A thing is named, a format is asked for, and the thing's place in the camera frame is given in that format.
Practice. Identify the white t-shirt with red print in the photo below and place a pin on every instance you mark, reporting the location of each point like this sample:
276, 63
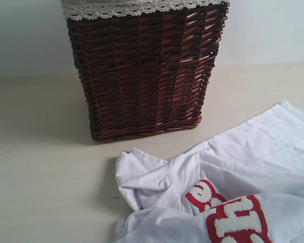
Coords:
243, 185

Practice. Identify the cream lace basket liner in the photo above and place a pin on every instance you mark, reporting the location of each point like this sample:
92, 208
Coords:
91, 10

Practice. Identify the dark brown wicker basket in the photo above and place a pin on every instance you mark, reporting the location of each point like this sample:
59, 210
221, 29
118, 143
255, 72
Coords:
148, 74

